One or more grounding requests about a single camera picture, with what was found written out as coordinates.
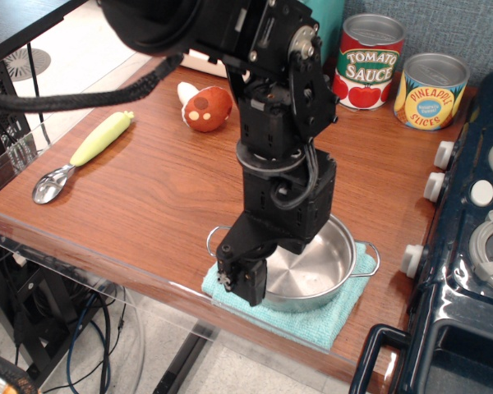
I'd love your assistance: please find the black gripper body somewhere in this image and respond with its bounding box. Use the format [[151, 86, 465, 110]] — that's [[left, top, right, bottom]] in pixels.
[[217, 150, 337, 271]]

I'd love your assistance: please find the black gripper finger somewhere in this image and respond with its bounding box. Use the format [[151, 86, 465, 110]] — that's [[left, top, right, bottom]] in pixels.
[[217, 262, 240, 292], [233, 259, 268, 306]]

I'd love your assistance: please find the brown plush mushroom toy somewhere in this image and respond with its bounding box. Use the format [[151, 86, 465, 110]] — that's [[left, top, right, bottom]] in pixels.
[[177, 82, 233, 132]]

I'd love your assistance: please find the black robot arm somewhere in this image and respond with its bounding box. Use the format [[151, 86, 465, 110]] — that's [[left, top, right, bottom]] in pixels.
[[101, 1, 339, 306]]

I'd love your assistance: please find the stainless steel pot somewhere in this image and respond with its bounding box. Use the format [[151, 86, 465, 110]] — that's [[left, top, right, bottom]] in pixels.
[[206, 213, 381, 314]]

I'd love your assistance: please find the teal folded cloth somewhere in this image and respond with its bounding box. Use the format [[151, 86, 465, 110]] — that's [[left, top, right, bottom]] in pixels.
[[201, 264, 369, 351]]

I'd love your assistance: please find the tomato sauce can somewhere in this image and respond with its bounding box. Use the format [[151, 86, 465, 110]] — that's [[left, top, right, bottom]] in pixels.
[[333, 13, 406, 110]]

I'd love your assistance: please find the pineapple slices can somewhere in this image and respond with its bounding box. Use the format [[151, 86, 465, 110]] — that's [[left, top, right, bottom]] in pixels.
[[394, 53, 470, 131]]

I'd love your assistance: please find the toy microwave oven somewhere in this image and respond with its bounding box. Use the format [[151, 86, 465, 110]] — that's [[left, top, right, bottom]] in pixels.
[[182, 0, 345, 78]]

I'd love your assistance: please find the dark blue toy stove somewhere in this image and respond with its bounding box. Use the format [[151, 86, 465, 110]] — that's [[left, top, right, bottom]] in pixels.
[[350, 72, 493, 393]]

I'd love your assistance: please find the blue floor cable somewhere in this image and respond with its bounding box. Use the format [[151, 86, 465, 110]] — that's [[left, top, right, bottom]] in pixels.
[[65, 291, 112, 394]]

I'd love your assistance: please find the green handled metal spoon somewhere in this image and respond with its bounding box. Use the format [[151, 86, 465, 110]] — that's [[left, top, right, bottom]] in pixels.
[[32, 111, 135, 204]]

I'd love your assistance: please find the black table frame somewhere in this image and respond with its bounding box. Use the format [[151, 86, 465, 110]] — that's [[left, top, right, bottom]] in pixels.
[[0, 0, 120, 387]]

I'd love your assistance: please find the black braided cable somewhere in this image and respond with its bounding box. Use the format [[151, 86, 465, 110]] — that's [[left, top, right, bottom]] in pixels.
[[0, 53, 185, 114]]

